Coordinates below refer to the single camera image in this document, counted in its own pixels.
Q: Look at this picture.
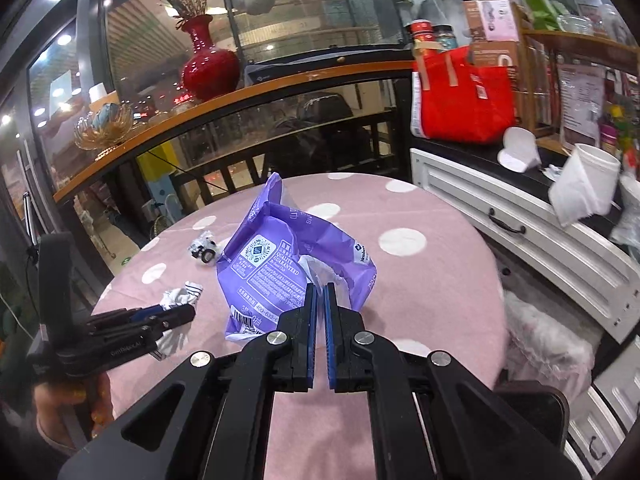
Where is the purple plastic package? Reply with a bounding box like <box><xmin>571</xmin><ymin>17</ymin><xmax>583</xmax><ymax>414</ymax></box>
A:
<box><xmin>216</xmin><ymin>174</ymin><xmax>378</xmax><ymax>344</ymax></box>

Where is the white striped wrapper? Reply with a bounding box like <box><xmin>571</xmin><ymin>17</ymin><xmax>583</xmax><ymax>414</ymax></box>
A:
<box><xmin>151</xmin><ymin>281</ymin><xmax>203</xmax><ymax>361</ymax></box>

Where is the black trash bin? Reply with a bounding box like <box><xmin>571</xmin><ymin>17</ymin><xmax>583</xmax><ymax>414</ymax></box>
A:
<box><xmin>494</xmin><ymin>380</ymin><xmax>570</xmax><ymax>456</ymax></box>

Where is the left hand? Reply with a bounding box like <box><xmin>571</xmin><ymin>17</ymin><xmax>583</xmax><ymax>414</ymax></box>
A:
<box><xmin>34</xmin><ymin>373</ymin><xmax>114</xmax><ymax>453</ymax></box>

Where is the pink polka dot tablecloth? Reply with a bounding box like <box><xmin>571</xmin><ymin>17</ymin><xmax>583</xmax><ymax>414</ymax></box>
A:
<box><xmin>98</xmin><ymin>174</ymin><xmax>508</xmax><ymax>479</ymax></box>

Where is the clear plastic wrapped bundle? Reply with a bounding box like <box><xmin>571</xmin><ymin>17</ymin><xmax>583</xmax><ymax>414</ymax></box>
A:
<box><xmin>503</xmin><ymin>292</ymin><xmax>596</xmax><ymax>402</ymax></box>

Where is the gold lotus bowl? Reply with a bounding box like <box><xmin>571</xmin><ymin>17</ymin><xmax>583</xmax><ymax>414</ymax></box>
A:
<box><xmin>74</xmin><ymin>103</ymin><xmax>134</xmax><ymax>151</ymax></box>

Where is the red tote bag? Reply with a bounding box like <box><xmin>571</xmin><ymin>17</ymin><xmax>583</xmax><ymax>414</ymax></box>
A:
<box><xmin>410</xmin><ymin>47</ymin><xmax>516</xmax><ymax>144</ymax></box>

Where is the red ceramic vase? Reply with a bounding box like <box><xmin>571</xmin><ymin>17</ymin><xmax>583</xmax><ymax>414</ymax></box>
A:
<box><xmin>181</xmin><ymin>14</ymin><xmax>241</xmax><ymax>101</ymax></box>

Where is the white top left drawer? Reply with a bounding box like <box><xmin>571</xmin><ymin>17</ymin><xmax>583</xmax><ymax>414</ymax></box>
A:
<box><xmin>410</xmin><ymin>148</ymin><xmax>639</xmax><ymax>342</ymax></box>

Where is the white paper cup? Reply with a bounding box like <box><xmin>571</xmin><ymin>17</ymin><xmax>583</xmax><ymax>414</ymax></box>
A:
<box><xmin>549</xmin><ymin>143</ymin><xmax>620</xmax><ymax>228</ymax></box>

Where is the white upper stack drawer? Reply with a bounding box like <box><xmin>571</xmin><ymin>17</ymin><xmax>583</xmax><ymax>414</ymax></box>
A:
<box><xmin>564</xmin><ymin>336</ymin><xmax>640</xmax><ymax>479</ymax></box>

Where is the wooden shelf rack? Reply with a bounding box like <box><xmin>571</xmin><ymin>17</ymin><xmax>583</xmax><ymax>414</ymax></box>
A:
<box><xmin>511</xmin><ymin>3</ymin><xmax>639</xmax><ymax>155</ymax></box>

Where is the wooden counter rail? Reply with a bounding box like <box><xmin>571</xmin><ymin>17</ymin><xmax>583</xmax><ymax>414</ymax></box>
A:
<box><xmin>53</xmin><ymin>60</ymin><xmax>412</xmax><ymax>204</ymax></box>

